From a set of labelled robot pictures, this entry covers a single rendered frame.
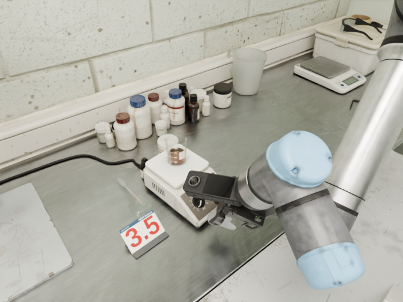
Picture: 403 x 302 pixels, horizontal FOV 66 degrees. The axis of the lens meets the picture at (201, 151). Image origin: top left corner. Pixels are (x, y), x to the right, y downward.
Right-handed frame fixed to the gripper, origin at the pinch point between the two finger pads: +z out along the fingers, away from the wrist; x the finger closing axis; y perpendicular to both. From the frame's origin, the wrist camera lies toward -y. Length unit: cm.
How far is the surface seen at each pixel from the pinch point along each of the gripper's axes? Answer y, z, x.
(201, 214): -1.2, 3.8, -1.1
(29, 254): -31.5, 10.6, -22.5
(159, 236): -7.9, 6.9, -9.0
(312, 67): 24, 26, 85
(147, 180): -16.3, 11.1, 3.4
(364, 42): 39, 14, 99
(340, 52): 35, 24, 101
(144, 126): -25.0, 21.3, 22.6
